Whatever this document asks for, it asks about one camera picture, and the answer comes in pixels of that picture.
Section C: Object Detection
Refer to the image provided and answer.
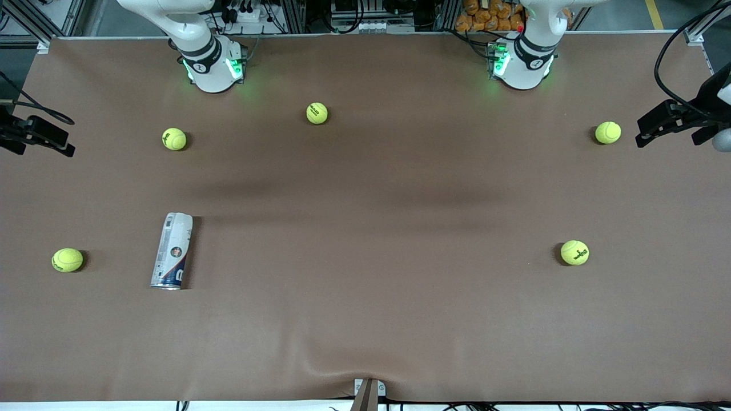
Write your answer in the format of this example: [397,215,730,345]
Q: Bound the white blue tennis ball can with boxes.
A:
[150,212,194,291]

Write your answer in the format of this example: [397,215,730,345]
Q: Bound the orange packaged goods pile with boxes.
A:
[455,0,526,33]

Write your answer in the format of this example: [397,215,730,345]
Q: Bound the white power strip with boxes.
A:
[224,5,264,25]

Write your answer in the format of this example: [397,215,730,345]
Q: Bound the white connector block row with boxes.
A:
[331,19,416,35]

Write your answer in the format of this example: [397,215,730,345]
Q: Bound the brown table mat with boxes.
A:
[0,31,731,404]

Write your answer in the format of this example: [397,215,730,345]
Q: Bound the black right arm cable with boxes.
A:
[0,70,76,126]

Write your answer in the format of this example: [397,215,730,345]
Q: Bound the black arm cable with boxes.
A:
[653,0,731,112]
[0,70,76,126]

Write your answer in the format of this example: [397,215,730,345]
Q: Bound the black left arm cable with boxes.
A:
[653,0,731,112]

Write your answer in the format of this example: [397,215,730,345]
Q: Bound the aluminium frame post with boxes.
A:
[0,0,78,47]

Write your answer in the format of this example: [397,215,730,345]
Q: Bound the grey metal table bracket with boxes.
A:
[354,378,387,411]

